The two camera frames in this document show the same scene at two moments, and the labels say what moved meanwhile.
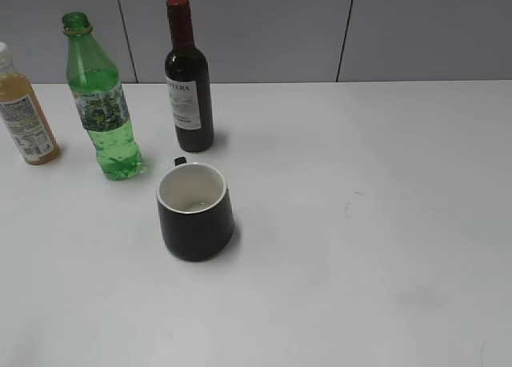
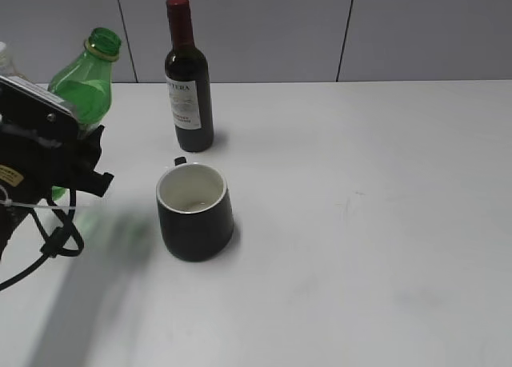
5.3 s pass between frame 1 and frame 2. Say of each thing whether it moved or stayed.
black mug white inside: stayed
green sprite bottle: moved
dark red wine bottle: stayed
